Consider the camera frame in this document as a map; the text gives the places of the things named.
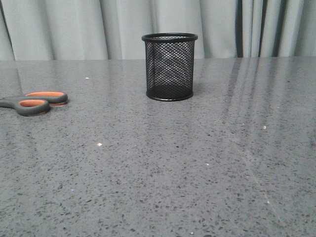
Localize grey orange handled scissors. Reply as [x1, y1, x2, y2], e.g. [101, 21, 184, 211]
[0, 91, 68, 116]

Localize black mesh pen cup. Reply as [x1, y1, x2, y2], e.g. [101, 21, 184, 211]
[142, 33, 198, 101]

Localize grey pleated curtain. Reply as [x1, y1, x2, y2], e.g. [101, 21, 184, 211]
[0, 0, 316, 60]

